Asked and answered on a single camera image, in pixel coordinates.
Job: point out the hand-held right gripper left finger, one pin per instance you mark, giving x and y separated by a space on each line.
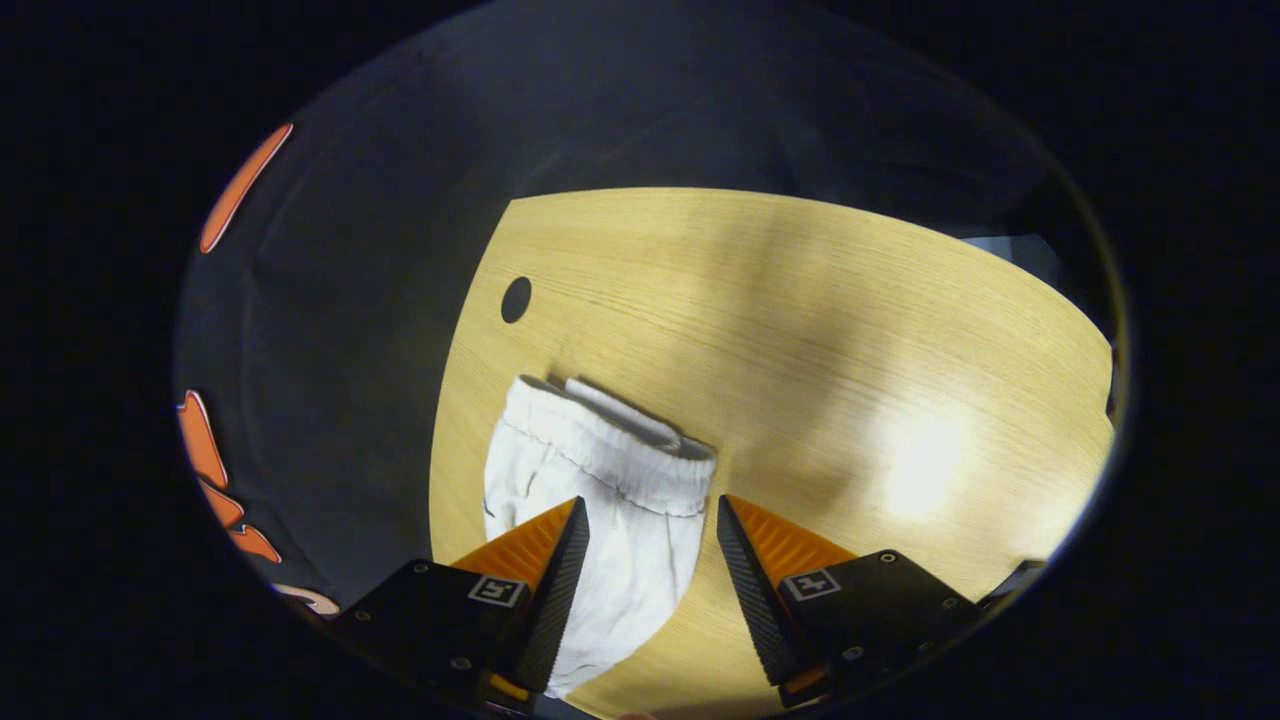
560 600

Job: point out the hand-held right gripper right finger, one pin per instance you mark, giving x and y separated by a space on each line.
755 600

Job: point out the white jeans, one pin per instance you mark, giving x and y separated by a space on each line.
630 540

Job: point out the black backdrop cloth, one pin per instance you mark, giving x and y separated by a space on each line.
600 100

